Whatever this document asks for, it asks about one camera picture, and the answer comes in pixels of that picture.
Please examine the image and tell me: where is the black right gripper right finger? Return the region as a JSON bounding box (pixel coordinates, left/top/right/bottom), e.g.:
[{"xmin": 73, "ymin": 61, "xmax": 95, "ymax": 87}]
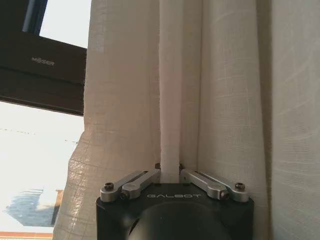
[{"xmin": 177, "ymin": 162, "xmax": 249, "ymax": 203}]

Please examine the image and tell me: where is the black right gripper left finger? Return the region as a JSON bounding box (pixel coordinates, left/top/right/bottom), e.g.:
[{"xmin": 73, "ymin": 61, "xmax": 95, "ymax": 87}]
[{"xmin": 100, "ymin": 162, "xmax": 162, "ymax": 202}]

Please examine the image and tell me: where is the dark brown window frame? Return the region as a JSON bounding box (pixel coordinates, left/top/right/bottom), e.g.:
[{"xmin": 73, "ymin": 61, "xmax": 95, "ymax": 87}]
[{"xmin": 0, "ymin": 0, "xmax": 88, "ymax": 117}]

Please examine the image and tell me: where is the cream linen curtain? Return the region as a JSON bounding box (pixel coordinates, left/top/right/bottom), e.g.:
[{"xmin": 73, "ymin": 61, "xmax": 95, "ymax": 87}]
[{"xmin": 51, "ymin": 0, "xmax": 320, "ymax": 240}]

